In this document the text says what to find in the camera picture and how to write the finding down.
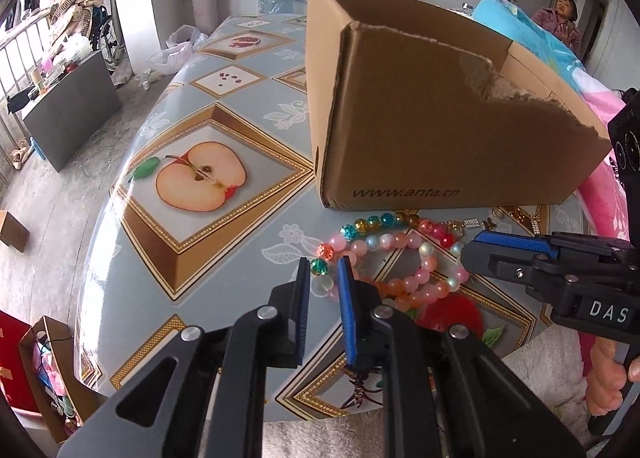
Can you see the white plastic bag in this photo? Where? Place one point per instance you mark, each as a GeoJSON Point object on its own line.
{"type": "Point", "coordinates": [180, 46]}

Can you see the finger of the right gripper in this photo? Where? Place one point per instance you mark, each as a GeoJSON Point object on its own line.
{"type": "Point", "coordinates": [549, 265]}

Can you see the open box with clutter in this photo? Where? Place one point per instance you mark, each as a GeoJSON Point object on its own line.
{"type": "Point", "coordinates": [47, 354]}

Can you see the woman in purple jacket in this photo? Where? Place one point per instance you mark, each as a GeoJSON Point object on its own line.
{"type": "Point", "coordinates": [560, 21]}

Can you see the pink floral quilt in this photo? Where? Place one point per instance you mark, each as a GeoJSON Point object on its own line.
{"type": "Point", "coordinates": [601, 195]}

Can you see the silver rectangular pendant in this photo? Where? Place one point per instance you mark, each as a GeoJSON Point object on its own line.
{"type": "Point", "coordinates": [471, 223]}

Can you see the grey cabinet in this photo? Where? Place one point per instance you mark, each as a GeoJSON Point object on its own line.
{"type": "Point", "coordinates": [70, 112]}

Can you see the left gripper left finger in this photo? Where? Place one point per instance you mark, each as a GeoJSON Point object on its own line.
{"type": "Point", "coordinates": [204, 392]}

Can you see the right hand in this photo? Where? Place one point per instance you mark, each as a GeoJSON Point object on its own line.
{"type": "Point", "coordinates": [607, 378]}

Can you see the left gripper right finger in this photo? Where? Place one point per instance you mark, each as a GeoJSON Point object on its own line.
{"type": "Point", "coordinates": [445, 394]}

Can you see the red bag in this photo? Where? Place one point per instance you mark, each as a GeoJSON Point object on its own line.
{"type": "Point", "coordinates": [14, 384]}

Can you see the fruit pattern tablecloth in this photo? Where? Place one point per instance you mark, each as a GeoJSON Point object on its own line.
{"type": "Point", "coordinates": [216, 204]}

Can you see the brown cardboard box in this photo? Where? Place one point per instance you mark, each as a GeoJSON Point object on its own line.
{"type": "Point", "coordinates": [413, 106]}

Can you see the empty water jug on floor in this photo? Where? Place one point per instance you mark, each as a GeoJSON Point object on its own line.
{"type": "Point", "coordinates": [276, 6]}

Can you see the metal balcony railing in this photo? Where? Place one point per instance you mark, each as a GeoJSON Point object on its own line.
{"type": "Point", "coordinates": [22, 48]}

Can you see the turquoise blanket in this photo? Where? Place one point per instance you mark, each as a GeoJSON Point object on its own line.
{"type": "Point", "coordinates": [509, 20]}

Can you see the small cardboard box on floor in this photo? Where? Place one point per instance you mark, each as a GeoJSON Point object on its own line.
{"type": "Point", "coordinates": [12, 233]}

